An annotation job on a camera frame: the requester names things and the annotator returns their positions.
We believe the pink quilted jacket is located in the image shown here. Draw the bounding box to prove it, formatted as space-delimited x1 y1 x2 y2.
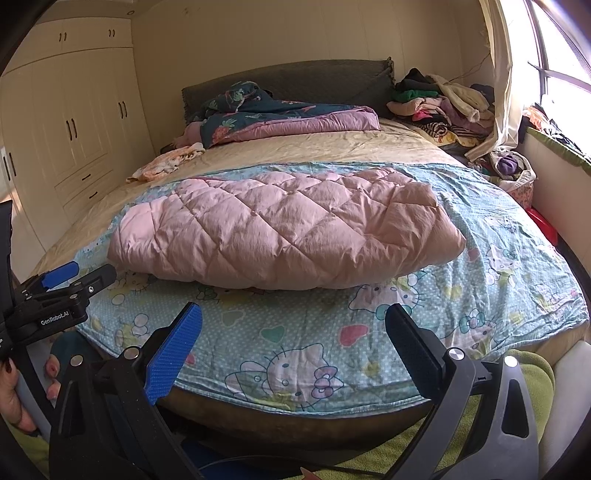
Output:
108 168 466 290

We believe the bag of clothes on floor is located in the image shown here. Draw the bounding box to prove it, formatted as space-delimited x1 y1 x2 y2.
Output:
485 150 537 209

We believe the pile of assorted clothes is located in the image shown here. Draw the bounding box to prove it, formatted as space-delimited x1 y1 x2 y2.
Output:
387 68 494 148

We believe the person's left hand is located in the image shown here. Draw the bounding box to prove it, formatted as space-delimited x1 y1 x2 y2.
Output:
1 354 61 434

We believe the small peach white garment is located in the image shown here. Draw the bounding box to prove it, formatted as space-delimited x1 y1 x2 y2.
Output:
126 142 205 183

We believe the cream built-in wardrobe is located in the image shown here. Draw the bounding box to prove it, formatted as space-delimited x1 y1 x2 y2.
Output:
1 16 153 277

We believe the red box on floor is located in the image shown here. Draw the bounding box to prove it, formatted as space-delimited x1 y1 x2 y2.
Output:
526 208 559 247

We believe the pink pillow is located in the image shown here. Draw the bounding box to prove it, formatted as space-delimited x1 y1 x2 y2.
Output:
175 121 201 148

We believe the beige bed sheet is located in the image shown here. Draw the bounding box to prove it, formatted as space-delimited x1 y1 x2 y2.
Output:
33 119 460 274

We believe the teal floral pink comforter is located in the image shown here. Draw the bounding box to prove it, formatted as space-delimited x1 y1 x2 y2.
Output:
186 81 381 149

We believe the cream window curtain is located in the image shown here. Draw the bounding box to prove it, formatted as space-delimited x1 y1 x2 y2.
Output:
465 1 522 161

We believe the green cushioned window sill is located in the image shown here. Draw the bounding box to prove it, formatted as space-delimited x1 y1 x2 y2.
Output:
518 104 591 175

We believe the dark grey headboard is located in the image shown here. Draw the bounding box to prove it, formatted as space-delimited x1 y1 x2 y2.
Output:
181 58 394 123

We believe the window with dark frame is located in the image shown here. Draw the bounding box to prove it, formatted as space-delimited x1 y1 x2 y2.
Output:
527 1 590 156

